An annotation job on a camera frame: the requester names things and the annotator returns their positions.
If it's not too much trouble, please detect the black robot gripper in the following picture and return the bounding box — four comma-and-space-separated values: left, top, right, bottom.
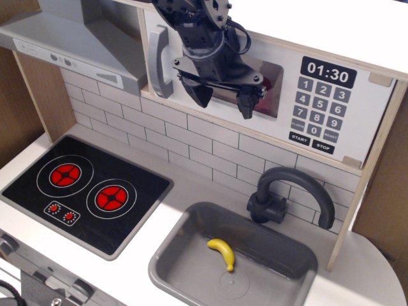
172, 18, 265, 119

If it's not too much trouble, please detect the white toy microwave door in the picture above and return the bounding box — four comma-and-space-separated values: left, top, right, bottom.
144, 10, 396, 168

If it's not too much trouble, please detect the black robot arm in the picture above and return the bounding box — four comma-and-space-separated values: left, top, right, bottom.
152, 1, 266, 119

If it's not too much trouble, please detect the wooden microwave cabinet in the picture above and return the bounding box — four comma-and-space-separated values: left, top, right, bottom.
143, 1, 407, 268

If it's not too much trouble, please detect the red toy pepper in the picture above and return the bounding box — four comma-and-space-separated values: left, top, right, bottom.
259, 77, 273, 107

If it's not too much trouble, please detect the dark grey toy faucet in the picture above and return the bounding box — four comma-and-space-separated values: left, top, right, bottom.
247, 167, 335, 230

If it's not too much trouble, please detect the grey range hood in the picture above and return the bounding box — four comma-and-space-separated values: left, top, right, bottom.
1, 1, 147, 96

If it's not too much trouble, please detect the yellow toy banana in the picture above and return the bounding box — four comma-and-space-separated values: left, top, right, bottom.
207, 238, 235, 272

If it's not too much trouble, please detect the black toy stovetop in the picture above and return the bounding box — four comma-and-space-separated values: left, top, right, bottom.
1, 135, 173, 261

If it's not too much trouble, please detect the grey toy sink basin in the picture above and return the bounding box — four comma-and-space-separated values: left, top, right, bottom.
149, 202, 318, 305

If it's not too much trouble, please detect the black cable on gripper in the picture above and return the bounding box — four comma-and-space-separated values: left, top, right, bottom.
224, 18, 252, 55

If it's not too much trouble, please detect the black braided cable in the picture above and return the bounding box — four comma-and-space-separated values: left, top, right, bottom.
0, 279, 26, 306

